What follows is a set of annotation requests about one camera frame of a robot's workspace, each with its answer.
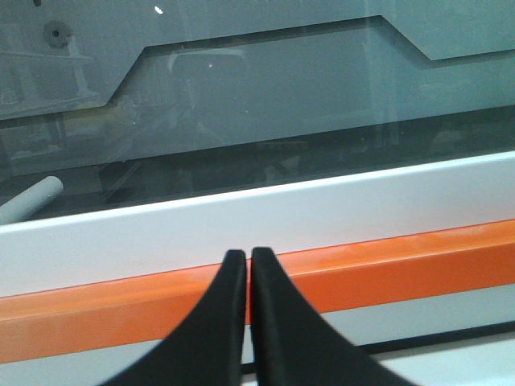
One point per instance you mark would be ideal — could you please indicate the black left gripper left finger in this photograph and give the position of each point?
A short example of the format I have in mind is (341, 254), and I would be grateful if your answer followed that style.
(206, 347)

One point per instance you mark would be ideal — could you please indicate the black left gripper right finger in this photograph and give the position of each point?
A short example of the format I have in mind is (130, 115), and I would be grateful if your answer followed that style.
(293, 344)

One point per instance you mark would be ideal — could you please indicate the white fume hood sash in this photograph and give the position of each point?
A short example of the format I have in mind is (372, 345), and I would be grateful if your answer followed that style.
(181, 129)

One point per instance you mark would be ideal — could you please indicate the rolled grey mat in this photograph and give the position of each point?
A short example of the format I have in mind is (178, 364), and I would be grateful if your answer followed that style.
(25, 204)

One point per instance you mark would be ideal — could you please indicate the orange sash handle bar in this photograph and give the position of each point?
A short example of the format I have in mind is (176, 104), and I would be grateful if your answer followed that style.
(343, 277)

